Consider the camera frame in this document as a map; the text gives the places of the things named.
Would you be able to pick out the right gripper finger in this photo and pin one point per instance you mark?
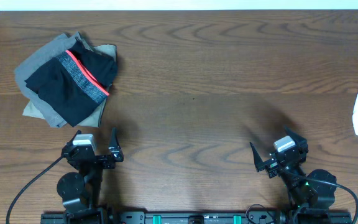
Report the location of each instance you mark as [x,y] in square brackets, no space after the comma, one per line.
[299,140]
[258,162]

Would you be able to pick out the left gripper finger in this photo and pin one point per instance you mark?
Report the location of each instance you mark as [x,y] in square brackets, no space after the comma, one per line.
[114,147]
[70,142]

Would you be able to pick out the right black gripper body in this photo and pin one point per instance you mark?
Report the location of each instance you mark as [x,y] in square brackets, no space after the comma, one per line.
[272,167]

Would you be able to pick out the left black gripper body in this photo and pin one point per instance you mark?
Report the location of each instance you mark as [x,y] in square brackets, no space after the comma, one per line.
[104,163]

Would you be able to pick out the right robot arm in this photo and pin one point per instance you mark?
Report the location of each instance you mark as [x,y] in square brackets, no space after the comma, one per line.
[307,193]

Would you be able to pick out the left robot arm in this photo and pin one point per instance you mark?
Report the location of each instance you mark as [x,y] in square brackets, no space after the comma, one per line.
[80,189]

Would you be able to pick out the grey folded garment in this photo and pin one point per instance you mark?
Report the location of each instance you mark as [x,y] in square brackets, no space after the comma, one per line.
[37,64]

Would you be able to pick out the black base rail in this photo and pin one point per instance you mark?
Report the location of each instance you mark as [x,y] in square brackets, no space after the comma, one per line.
[253,216]

